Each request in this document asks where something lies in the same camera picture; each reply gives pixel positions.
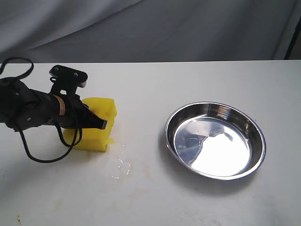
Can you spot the round steel pan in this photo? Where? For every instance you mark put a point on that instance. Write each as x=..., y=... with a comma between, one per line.
x=215, y=140

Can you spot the yellow sponge block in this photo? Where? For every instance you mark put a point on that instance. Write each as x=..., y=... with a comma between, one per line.
x=93, y=140

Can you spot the grey backdrop cloth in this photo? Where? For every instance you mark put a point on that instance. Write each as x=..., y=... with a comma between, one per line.
x=115, y=31

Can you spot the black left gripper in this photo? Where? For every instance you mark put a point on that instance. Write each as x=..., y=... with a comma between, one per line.
x=71, y=112

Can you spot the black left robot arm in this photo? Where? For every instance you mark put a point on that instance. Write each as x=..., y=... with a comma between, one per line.
x=22, y=108

